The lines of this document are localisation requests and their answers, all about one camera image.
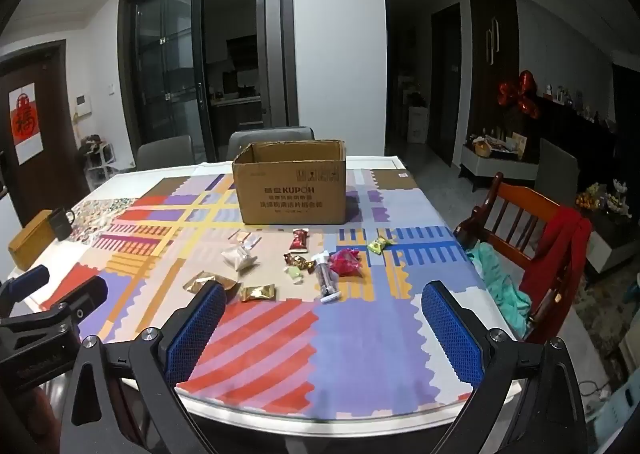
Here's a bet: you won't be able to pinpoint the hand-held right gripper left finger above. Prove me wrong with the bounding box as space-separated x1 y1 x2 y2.
55 280 227 454

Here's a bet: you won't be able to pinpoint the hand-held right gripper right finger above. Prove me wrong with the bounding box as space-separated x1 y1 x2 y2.
421 280 588 454

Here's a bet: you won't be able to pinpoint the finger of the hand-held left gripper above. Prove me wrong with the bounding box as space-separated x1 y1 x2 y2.
0 275 109 335
0 264 51 307

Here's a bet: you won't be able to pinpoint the large gold snack packet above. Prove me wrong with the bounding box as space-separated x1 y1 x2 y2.
182 270 241 302

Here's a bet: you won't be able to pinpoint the small gold snack packet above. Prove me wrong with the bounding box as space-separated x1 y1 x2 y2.
238 284 278 303

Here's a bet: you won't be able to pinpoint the pink snack packet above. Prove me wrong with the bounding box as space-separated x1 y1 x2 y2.
328 248 365 278

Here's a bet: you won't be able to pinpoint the white and black stick sachet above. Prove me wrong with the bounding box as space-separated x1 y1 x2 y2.
310 251 341 305

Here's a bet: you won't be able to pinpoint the brown cardboard box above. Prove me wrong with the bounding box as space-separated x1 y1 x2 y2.
231 139 348 226

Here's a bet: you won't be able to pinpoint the yellow-brown tissue box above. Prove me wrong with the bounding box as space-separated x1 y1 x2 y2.
7 211 58 271

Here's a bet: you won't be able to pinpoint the black mug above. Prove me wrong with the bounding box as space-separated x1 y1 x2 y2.
47 206 76 241

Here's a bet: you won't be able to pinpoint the teal cloth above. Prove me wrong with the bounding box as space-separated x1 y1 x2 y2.
467 241 533 340

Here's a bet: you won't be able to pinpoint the floral patterned placemat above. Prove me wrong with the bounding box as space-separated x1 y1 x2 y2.
67 196 138 245

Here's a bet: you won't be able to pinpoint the dark brown entrance door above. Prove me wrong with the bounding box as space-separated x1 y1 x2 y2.
0 39 68 227

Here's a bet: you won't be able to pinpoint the colourful patterned tablecloth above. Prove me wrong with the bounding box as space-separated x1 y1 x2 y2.
40 154 521 397

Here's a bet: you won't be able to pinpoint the white shoe rack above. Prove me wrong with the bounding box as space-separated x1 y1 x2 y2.
77 134 136 192

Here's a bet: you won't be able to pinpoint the red garment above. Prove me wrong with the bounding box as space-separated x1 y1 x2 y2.
517 206 593 305

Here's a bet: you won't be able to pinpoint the wooden chair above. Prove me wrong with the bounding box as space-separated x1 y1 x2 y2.
452 171 593 345

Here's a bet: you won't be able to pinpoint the red and white door poster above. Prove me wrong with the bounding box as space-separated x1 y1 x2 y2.
9 83 43 165

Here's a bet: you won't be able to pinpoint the grey dining chair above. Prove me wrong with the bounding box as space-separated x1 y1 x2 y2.
136 135 195 170
227 126 316 162
535 136 581 207

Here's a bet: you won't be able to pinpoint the white low side table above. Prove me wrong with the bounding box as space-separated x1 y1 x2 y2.
460 141 541 192

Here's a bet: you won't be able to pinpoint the flower bouquet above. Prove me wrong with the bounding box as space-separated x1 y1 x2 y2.
575 179 633 220

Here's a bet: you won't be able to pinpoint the white hallway box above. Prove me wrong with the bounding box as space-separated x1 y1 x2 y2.
407 105 429 145

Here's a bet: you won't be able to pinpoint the glass sliding door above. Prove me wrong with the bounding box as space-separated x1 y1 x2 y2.
120 0 293 162

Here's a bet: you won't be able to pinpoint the dark hallway door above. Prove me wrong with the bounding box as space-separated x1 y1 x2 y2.
431 3 462 167

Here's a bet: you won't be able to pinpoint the dark tall cabinet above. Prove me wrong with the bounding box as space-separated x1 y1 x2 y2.
467 0 521 140

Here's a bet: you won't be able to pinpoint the red foil balloons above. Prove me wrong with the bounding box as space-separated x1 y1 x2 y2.
497 70 543 120

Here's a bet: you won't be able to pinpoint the silver refrigerator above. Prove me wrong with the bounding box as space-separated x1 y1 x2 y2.
255 0 288 127

